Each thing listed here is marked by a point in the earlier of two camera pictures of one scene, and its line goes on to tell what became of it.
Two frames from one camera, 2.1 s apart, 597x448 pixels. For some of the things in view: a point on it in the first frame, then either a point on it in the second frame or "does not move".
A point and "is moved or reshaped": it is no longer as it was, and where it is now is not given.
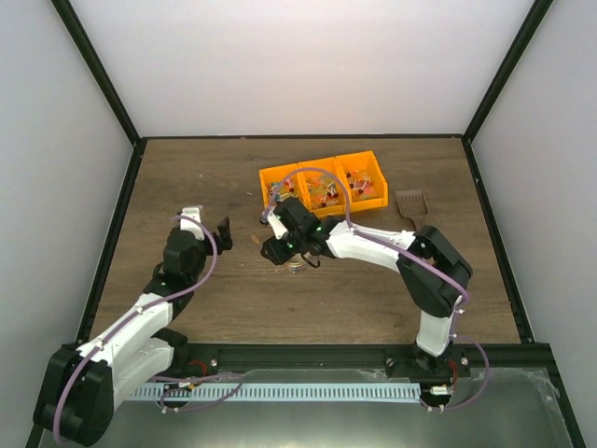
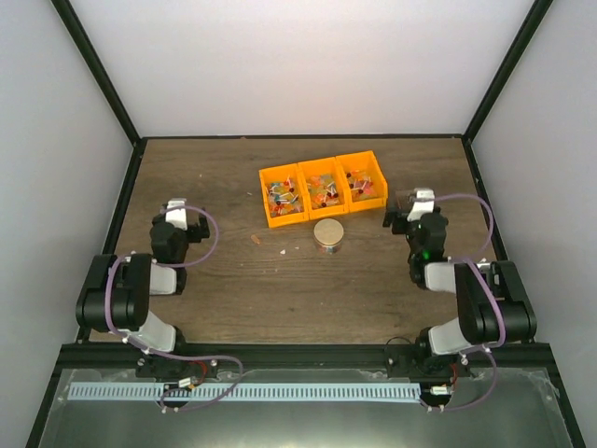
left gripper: x=226 y=237 → x=204 y=229
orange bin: x=324 y=187 does not move
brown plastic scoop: x=412 y=204 does not move
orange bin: x=365 y=180 does not move
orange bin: x=281 y=181 does not move
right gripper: x=278 y=256 → x=390 y=216
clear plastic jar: x=295 y=267 is moved or reshaped
